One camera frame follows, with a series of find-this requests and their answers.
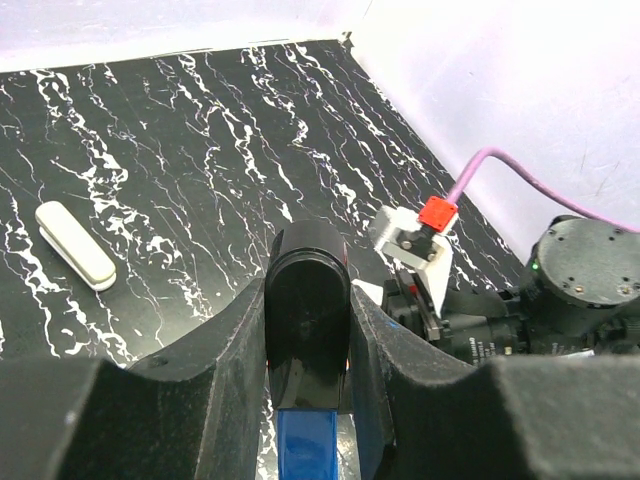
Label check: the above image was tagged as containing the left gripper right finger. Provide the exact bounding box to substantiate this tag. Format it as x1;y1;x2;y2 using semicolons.
350;288;639;479

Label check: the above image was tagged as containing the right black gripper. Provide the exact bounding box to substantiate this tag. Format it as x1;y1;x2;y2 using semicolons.
382;270;452;343

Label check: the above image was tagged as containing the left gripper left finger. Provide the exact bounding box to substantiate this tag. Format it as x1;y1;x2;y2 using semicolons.
1;279;265;479

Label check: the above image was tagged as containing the white cream stapler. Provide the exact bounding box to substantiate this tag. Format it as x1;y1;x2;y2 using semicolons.
35;201;117;292

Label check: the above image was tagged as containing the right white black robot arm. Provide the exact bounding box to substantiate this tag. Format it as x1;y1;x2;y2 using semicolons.
381;215;639;366

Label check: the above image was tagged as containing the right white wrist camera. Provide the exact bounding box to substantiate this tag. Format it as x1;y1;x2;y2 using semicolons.
369;196;458;317

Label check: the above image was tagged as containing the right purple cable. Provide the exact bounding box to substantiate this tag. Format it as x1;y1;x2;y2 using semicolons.
445;147;640;235

